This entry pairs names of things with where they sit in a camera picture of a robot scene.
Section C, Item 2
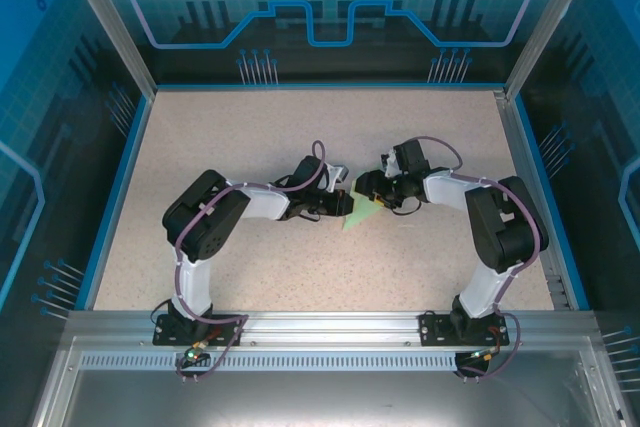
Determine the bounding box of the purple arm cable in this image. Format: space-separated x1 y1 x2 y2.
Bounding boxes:
169 140 334 384
394 135 546 383

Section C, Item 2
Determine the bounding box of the blue printed side panel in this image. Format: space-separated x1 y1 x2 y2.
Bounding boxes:
519 0 640 427
0 0 146 427

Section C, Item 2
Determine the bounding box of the aluminium side rail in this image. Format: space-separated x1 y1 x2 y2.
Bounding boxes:
493 89 576 311

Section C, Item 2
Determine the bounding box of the grey metal sheet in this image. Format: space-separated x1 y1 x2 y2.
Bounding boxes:
29 346 631 427

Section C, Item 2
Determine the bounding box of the blue table edge strip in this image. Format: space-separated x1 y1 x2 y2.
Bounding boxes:
81 94 156 312
514 94 592 312

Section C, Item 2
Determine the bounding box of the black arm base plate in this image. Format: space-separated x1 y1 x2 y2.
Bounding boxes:
152 313 247 347
418 311 512 347

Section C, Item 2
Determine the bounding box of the light green paper sheet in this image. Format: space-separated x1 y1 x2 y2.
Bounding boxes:
341 177 381 234

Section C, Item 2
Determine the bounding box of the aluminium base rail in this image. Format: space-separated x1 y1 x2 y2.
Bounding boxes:
64 310 601 348

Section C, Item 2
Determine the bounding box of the aluminium frame post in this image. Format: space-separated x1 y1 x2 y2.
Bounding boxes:
53 0 160 98
502 0 605 101

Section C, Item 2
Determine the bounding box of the slotted metal cable duct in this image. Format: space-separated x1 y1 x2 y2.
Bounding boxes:
79 352 464 372

